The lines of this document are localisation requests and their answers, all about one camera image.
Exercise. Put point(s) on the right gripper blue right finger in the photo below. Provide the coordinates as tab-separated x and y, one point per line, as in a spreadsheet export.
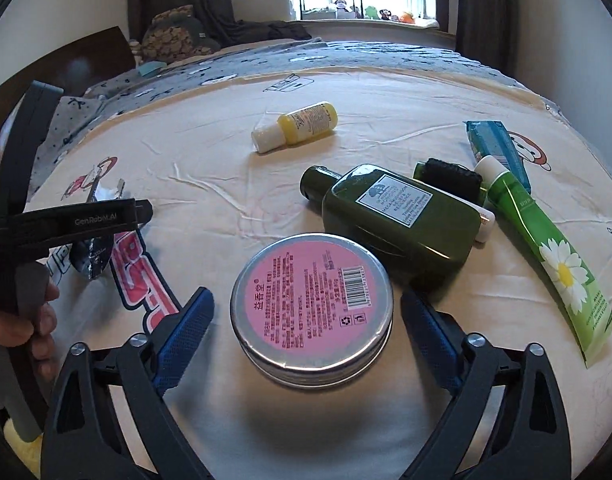
433	334

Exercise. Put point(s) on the person's left hand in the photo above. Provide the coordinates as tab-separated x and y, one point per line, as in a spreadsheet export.
16	331

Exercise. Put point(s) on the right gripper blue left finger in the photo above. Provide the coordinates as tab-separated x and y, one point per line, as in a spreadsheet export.
177	337

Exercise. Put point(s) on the blue tissue pack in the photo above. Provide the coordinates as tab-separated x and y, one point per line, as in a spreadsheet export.
489	137

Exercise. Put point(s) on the right dark curtain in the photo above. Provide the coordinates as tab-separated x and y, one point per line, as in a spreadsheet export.
485	31

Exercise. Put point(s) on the dark wooden headboard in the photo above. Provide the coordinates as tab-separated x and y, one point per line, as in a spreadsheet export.
74	67

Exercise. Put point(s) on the brown patterned cushion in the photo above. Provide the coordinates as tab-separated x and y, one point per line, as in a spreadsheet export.
175	35

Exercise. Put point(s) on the black thread spool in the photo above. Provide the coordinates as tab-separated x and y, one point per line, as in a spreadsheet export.
451	178

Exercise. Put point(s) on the left dark curtain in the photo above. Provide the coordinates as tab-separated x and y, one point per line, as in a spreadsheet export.
217	18

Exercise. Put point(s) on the teal small pillow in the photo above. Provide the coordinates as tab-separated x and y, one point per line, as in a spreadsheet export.
148	69

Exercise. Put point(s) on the white cylinder bottle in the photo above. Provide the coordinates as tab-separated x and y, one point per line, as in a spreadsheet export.
487	224

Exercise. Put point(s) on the green daisy tube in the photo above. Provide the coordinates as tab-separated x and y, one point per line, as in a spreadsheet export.
587	308

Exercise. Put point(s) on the dark curtain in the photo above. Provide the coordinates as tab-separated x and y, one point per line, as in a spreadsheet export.
217	18
485	31

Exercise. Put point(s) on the small yellow lotion bottle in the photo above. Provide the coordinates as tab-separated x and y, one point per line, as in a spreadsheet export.
303	125

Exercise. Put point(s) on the white storage box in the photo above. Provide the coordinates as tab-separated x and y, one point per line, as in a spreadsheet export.
263	10

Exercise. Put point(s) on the small toys on windowsill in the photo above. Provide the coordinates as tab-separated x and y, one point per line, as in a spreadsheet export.
343	11

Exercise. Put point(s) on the round pink lid tin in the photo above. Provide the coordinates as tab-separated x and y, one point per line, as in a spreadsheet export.
312	311

